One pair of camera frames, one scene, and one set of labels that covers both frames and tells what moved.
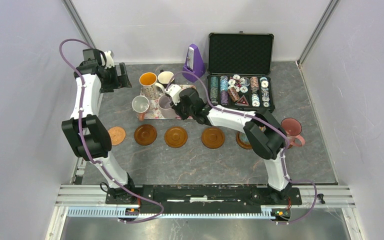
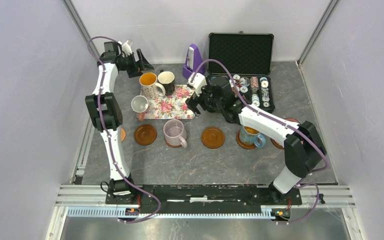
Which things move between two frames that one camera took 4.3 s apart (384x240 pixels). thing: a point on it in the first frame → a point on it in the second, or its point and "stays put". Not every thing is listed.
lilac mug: x=165 y=104 → x=175 y=133
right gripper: x=176 y=108 → x=193 y=102
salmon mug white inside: x=140 y=104 stays put
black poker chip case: x=239 y=67 stays put
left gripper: x=120 y=81 → x=142 y=65
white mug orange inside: x=148 y=82 stays put
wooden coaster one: x=145 y=134 stays put
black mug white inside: x=164 y=77 stays put
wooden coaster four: x=213 y=137 stays put
